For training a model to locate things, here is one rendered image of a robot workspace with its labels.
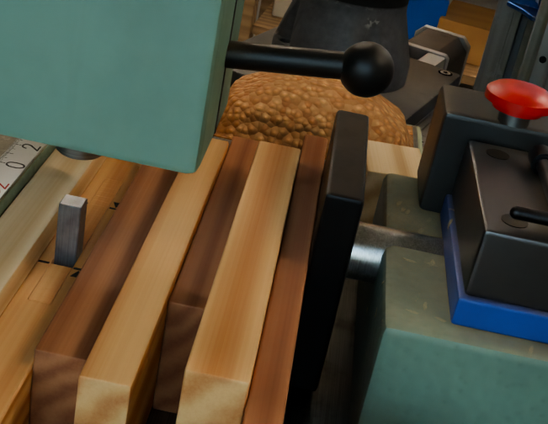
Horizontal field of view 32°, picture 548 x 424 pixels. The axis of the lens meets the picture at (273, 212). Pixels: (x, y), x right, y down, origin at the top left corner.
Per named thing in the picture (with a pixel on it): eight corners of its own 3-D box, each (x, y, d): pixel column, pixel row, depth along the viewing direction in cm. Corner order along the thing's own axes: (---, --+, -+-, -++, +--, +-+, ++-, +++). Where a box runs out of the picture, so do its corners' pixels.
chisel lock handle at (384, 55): (386, 110, 34) (400, 56, 33) (207, 72, 34) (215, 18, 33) (387, 92, 36) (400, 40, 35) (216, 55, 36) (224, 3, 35)
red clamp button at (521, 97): (555, 129, 40) (564, 106, 39) (485, 114, 40) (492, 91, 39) (545, 104, 43) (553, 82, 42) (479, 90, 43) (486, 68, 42)
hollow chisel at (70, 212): (71, 314, 39) (81, 208, 37) (49, 310, 39) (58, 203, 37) (77, 303, 40) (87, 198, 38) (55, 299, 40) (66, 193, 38)
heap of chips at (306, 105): (414, 178, 61) (429, 125, 60) (201, 134, 62) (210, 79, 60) (412, 127, 69) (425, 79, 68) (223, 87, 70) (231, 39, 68)
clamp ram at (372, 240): (460, 425, 39) (524, 235, 35) (280, 386, 39) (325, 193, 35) (448, 307, 47) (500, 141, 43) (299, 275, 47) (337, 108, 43)
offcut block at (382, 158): (412, 242, 54) (430, 181, 52) (352, 232, 53) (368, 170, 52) (403, 206, 57) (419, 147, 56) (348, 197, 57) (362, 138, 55)
